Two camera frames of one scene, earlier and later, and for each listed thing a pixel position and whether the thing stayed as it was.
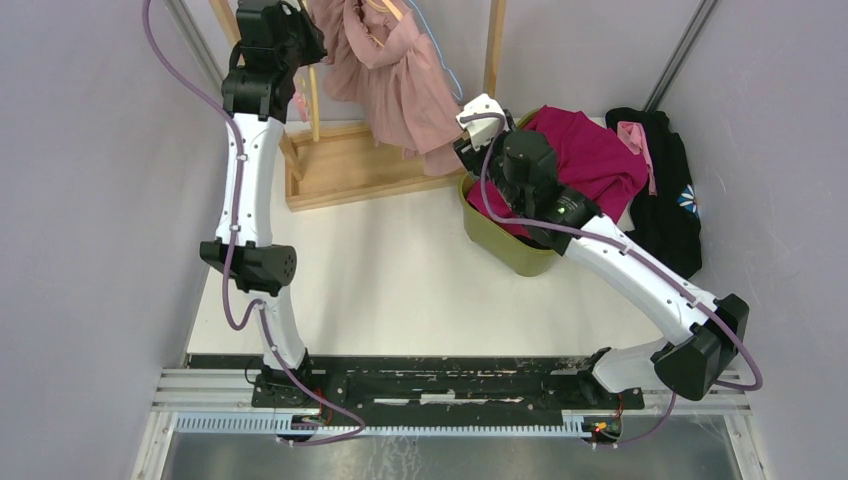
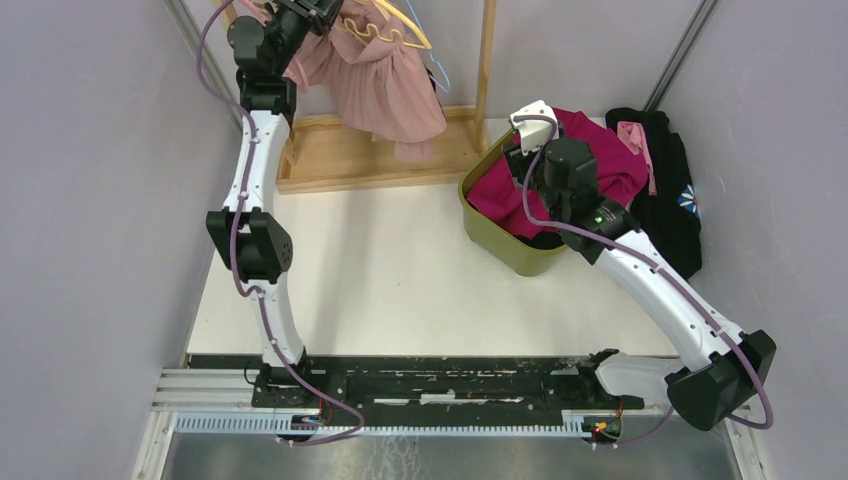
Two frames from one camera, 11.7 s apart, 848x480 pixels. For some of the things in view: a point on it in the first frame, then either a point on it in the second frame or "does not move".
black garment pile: [666, 227] does not move
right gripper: [472, 158] -> [518, 163]
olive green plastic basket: [503, 249] does not move
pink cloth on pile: [634, 135] does not move
